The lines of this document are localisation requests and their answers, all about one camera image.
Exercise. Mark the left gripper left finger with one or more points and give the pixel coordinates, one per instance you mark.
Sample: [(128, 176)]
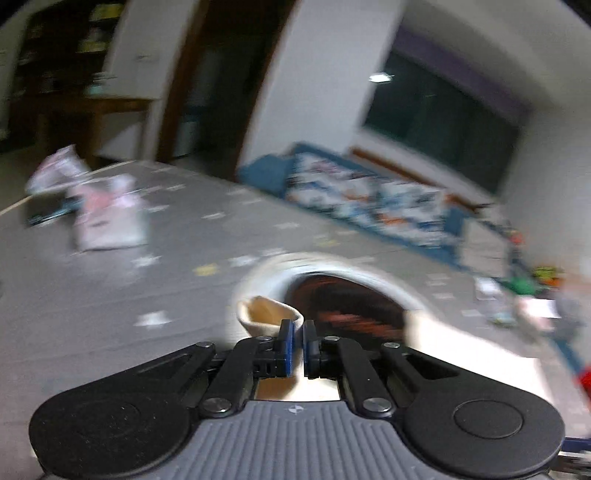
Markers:
[(252, 359)]

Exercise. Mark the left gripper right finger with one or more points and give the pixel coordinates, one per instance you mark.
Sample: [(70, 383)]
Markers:
[(344, 361)]

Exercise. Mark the black induction cooktop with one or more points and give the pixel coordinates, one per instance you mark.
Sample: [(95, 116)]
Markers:
[(344, 308)]

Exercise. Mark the grey star tablecloth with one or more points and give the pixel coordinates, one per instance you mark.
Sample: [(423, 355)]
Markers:
[(68, 318)]

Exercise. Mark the left butterfly pillow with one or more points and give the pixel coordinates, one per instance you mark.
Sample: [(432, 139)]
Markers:
[(323, 185)]

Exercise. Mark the butterfly pillow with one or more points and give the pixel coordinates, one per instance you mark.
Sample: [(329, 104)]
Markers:
[(323, 185), (413, 212)]

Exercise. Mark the right butterfly pillow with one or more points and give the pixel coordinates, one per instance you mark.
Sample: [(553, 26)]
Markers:
[(413, 212)]

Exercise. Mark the blue corner sofa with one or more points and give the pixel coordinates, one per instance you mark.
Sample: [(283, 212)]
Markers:
[(439, 268)]

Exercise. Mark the grey cushion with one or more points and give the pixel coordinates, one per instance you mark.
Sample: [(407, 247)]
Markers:
[(483, 250)]

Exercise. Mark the pink gift bag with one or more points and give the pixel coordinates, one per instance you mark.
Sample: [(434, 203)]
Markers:
[(111, 214)]

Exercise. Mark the white tissue box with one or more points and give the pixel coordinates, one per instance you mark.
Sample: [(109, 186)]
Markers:
[(537, 315)]

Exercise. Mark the yellow orange toy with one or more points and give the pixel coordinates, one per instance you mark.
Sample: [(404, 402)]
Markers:
[(549, 276)]

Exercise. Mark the red plastic stool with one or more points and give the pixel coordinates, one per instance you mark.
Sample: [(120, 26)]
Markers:
[(584, 382)]

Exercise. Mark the white crumpled plastic bag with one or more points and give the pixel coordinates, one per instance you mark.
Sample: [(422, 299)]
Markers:
[(58, 172)]

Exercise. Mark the dark green window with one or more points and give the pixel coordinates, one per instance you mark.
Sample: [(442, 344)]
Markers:
[(475, 135)]

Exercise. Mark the wooden side table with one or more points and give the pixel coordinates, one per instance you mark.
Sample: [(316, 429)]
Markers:
[(103, 128)]

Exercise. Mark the dark wooden door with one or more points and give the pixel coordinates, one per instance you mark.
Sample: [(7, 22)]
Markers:
[(217, 80)]

